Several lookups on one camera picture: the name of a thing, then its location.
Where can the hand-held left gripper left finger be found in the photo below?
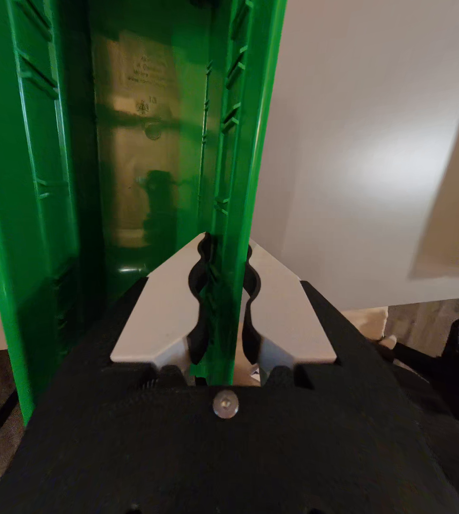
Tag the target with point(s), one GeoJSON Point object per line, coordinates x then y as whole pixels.
{"type": "Point", "coordinates": [157, 313]}

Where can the green plastic bin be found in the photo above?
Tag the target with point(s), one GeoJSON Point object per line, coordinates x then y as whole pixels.
{"type": "Point", "coordinates": [40, 160]}

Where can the person's tan pants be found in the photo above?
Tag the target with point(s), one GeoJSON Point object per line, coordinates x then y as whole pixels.
{"type": "Point", "coordinates": [364, 321]}

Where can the person's right forearm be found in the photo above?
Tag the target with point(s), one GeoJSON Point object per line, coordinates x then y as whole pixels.
{"type": "Point", "coordinates": [446, 389]}

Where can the grey desk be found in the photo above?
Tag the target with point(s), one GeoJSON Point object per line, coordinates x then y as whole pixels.
{"type": "Point", "coordinates": [354, 180]}

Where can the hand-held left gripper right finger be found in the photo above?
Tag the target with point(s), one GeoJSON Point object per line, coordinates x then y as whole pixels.
{"type": "Point", "coordinates": [289, 317]}

